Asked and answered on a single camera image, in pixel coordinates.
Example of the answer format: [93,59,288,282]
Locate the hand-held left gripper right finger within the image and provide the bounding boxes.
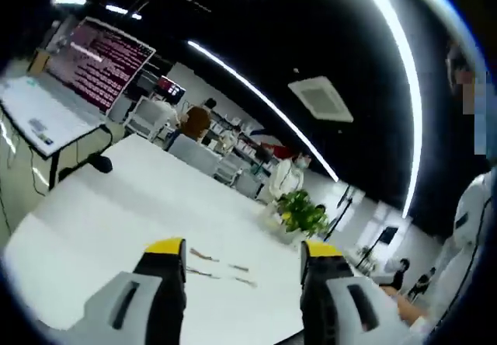
[299,239,413,345]

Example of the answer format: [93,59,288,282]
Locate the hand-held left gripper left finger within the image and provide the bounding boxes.
[54,237,188,345]

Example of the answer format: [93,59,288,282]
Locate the JST connector cable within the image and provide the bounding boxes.
[185,267,259,288]

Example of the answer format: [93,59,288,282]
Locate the small items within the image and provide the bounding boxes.
[189,247,250,273]

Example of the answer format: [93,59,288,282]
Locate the black tripod stand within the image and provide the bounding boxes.
[325,186,357,242]

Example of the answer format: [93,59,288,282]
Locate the black monitor on stand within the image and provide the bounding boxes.
[377,225,400,246]

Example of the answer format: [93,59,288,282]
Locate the green potted plant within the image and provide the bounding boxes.
[276,189,330,242]

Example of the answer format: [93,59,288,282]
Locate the person's white coat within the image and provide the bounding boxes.
[426,239,497,325]

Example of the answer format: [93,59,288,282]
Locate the black rounded object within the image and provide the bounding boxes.
[86,152,114,174]

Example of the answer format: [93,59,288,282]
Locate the white storage shelf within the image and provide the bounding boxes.
[209,114,273,191]

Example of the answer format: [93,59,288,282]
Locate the white worn chest device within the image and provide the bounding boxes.
[451,171,497,253]

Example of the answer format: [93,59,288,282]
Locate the ceiling air conditioner vent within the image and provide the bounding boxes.
[287,75,355,124]

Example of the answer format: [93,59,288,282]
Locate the long straight ceiling light strip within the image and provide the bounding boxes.
[187,40,339,183]

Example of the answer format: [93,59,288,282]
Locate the small red monitor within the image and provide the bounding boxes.
[156,75,186,102]

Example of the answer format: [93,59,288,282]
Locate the wide curved ceiling light strip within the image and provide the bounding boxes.
[349,0,425,218]

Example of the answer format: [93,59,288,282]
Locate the large display screen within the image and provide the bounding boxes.
[49,16,157,113]

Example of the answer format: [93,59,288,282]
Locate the brown cardboard box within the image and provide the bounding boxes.
[28,48,52,75]

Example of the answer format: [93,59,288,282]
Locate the black device cable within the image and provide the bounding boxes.
[464,195,492,286]

